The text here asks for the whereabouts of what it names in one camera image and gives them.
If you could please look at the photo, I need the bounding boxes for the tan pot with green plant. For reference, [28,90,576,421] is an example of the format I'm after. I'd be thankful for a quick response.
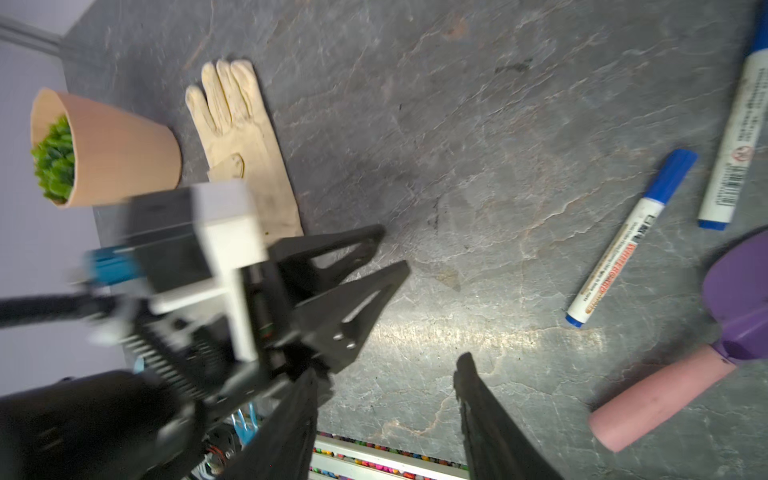
[30,88,181,209]

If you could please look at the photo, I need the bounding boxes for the aluminium cage frame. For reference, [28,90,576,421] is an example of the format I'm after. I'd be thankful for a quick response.
[0,15,78,59]

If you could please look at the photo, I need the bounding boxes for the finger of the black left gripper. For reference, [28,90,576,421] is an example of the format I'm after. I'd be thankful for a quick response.
[268,225,386,294]
[293,261,410,374]

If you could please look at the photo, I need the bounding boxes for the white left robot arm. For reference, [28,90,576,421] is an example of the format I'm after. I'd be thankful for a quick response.
[1,225,410,479]

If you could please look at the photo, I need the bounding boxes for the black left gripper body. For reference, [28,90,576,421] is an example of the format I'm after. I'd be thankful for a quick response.
[119,257,336,409]

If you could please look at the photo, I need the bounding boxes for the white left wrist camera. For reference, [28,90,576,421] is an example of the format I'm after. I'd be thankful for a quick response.
[83,179,271,364]

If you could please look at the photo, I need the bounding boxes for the beige work glove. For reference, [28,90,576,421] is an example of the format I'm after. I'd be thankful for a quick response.
[185,59,304,245]

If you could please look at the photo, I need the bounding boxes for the teal yellow garden fork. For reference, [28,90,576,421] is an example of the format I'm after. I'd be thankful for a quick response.
[230,402,259,447]

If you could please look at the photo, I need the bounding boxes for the black corrugated left cable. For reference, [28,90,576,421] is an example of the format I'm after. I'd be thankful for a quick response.
[0,292,121,330]

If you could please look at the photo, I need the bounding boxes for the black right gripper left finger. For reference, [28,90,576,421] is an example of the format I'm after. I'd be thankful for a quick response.
[220,369,319,480]

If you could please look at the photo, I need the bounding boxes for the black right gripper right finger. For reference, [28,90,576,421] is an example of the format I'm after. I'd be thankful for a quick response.
[453,352,561,479]

